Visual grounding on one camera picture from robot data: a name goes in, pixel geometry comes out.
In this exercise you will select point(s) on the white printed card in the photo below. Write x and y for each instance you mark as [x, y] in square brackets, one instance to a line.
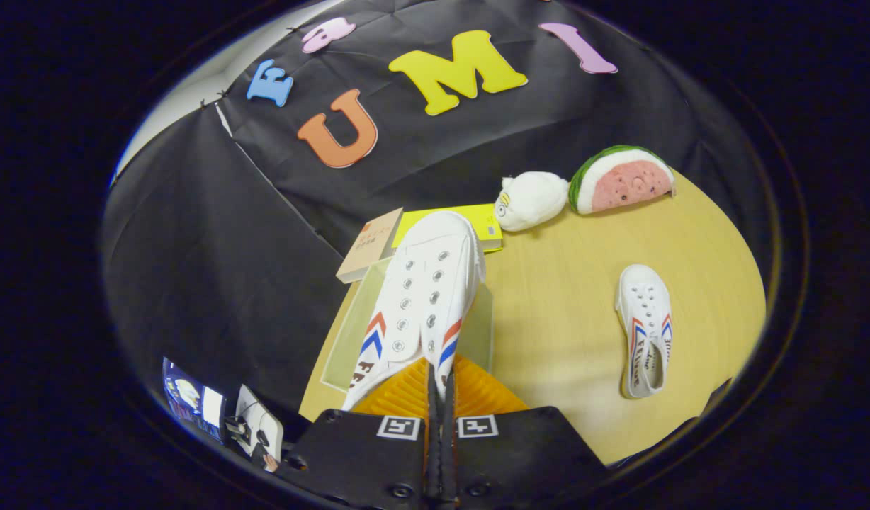
[261, 425]

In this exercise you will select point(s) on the tan book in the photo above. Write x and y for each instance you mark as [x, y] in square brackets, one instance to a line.
[368, 244]

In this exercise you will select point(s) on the white plush toy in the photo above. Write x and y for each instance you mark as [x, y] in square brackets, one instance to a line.
[530, 202]

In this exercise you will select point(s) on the white canvas shoe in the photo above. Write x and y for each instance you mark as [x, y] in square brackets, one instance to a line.
[421, 283]
[644, 312]

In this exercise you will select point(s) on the black backdrop cloth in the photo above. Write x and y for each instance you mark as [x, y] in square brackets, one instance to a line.
[215, 269]

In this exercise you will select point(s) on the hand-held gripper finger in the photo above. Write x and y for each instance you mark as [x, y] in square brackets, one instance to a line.
[448, 439]
[432, 439]

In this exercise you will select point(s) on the yellow book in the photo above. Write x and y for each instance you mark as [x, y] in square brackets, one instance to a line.
[488, 227]

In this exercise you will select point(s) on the dark blue printed box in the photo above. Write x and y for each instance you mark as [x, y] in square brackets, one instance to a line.
[190, 397]

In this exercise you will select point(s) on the beige fabric storage box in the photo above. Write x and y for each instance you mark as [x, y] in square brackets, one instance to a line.
[353, 333]

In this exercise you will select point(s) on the watermelon slice plush toy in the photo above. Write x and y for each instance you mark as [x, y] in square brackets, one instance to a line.
[626, 184]

